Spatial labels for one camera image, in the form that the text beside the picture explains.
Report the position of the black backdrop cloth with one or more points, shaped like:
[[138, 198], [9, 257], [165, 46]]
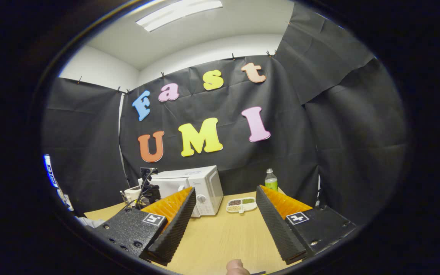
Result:
[[281, 133]]

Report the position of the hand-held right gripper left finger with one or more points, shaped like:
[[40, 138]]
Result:
[[178, 229]]

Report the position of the computer monitor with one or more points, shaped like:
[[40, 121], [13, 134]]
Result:
[[50, 170]]

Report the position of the white microwave oven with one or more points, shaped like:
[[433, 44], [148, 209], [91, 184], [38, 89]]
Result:
[[204, 179]]

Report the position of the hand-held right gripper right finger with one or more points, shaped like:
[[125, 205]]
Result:
[[273, 225]]

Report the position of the green tea bottle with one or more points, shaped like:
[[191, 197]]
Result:
[[270, 181]]

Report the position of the long ceiling light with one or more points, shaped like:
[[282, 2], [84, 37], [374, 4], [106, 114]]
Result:
[[178, 13]]

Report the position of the white toaster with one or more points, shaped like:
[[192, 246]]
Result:
[[131, 193]]

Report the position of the white divided tray of grains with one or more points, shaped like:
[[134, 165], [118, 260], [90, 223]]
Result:
[[241, 205]]

